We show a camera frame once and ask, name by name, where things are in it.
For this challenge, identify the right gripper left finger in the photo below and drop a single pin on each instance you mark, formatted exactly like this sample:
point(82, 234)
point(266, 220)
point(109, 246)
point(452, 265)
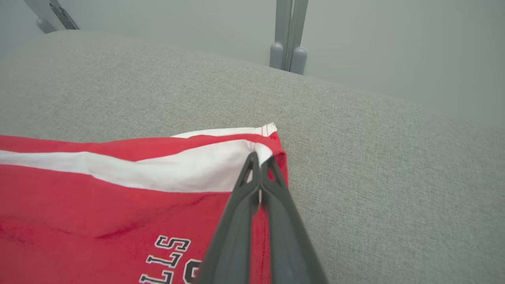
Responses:
point(232, 236)

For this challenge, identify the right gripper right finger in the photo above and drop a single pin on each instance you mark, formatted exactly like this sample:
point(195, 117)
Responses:
point(290, 244)

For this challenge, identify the red sports jersey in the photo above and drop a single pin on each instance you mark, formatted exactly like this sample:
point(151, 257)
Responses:
point(98, 205)

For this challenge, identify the grey fabric sofa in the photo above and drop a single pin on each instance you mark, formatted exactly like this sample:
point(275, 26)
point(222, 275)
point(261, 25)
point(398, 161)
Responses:
point(375, 177)

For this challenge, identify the grey partition post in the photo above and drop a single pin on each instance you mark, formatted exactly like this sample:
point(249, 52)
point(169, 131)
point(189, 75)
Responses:
point(298, 39)
point(281, 31)

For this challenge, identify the grey metal frame leg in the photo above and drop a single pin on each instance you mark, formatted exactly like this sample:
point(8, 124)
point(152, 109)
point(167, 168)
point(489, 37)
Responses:
point(49, 14)

